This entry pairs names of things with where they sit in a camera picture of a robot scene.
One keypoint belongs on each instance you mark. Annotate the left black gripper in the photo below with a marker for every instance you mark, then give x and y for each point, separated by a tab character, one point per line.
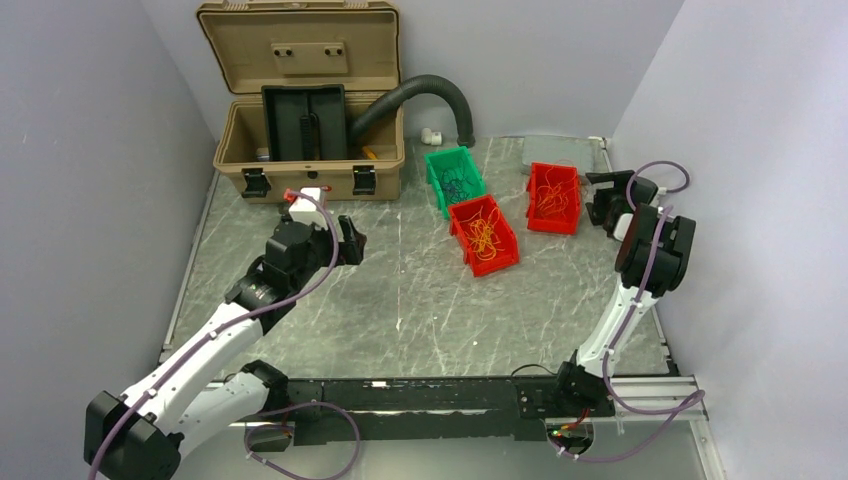
350	251

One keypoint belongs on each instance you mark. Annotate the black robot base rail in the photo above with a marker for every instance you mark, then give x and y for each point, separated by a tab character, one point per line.
327	410

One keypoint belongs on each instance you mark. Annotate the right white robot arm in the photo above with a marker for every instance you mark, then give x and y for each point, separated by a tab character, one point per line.
652	261

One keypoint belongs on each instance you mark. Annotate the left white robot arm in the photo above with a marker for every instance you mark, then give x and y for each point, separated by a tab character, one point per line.
145	432

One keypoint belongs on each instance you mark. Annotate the white pipe fitting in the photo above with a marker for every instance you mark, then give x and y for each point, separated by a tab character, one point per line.
430	137

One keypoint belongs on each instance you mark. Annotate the red plastic bin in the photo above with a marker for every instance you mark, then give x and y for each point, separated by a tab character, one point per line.
554	199
485	237

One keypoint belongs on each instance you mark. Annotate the black toolbox tray insert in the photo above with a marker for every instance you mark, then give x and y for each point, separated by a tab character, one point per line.
305	123

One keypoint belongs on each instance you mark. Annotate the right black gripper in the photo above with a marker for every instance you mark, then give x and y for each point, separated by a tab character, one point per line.
597	213

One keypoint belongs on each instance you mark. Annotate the green plastic bin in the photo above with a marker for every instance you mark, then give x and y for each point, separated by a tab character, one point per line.
453	177

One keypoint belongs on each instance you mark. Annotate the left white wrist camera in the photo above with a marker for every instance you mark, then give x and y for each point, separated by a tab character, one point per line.
307	206

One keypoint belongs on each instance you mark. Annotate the tan plastic toolbox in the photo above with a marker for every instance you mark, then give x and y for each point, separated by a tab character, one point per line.
301	72

